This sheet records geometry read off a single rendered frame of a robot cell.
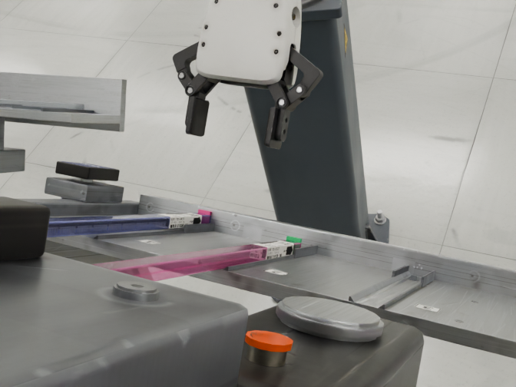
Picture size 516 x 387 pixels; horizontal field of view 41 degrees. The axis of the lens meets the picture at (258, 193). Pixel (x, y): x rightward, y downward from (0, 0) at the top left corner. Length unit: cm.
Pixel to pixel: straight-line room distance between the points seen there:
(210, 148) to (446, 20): 84
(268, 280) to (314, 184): 80
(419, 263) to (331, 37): 50
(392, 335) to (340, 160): 105
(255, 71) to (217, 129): 124
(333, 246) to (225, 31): 24
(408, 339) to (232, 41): 57
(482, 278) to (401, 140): 120
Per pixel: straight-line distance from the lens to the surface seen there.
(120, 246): 52
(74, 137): 209
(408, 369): 16
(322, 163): 121
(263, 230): 67
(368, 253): 64
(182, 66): 75
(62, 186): 68
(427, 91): 195
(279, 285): 46
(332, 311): 15
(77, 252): 67
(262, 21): 70
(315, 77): 69
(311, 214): 131
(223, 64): 71
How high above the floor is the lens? 123
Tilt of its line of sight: 45 degrees down
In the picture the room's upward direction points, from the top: 15 degrees counter-clockwise
